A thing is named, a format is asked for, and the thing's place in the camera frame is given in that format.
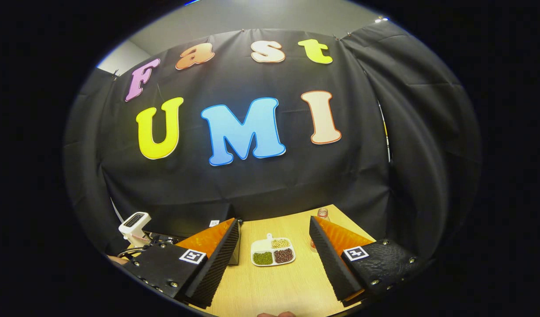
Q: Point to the pile of green mung beans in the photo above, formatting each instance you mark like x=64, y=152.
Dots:
x=262, y=258

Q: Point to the white divided plate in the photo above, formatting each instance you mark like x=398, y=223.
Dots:
x=263, y=245

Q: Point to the black electric oven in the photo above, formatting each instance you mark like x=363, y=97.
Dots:
x=195, y=222

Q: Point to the white toaster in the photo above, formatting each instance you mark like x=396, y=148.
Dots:
x=133, y=224

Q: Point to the clear red label water bottle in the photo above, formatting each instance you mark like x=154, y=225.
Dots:
x=323, y=214

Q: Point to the pile of yellow soybeans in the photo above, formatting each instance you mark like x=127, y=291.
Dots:
x=280, y=243

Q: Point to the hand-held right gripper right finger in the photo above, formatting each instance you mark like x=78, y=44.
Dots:
x=329, y=259

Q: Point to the pile of red beans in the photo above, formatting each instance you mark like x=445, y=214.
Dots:
x=284, y=256

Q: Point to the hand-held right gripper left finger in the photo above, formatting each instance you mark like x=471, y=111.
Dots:
x=219, y=264

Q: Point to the black backdrop cloth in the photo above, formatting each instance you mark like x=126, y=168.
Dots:
x=296, y=185

